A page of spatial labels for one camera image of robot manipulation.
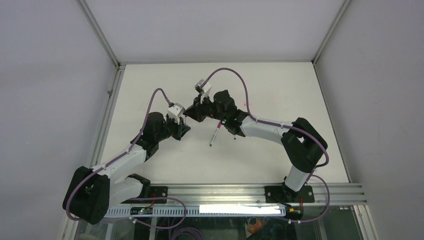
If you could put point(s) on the aluminium front rail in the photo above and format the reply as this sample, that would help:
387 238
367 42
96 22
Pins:
334 194

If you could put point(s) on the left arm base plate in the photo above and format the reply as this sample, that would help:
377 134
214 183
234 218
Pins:
152 192

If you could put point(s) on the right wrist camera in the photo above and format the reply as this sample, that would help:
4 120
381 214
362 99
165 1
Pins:
203 88

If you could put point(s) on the white slotted cable duct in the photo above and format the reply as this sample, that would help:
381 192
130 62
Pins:
205 210

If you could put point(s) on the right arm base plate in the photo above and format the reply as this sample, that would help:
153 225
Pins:
284 195

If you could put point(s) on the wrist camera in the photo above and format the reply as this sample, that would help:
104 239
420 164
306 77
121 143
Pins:
176 112
203 88

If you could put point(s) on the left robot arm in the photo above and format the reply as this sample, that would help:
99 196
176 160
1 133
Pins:
93 191

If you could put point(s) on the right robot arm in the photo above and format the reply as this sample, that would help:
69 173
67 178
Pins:
304 146

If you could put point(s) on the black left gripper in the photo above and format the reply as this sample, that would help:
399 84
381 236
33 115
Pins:
180 129

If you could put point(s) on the white pen green end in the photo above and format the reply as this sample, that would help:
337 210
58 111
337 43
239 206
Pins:
214 137

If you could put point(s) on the orange object under table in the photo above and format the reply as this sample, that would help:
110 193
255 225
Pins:
253 225

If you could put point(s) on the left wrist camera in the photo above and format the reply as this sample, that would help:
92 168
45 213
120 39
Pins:
176 112

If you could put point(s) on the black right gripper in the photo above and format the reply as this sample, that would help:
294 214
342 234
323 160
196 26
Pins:
196 113

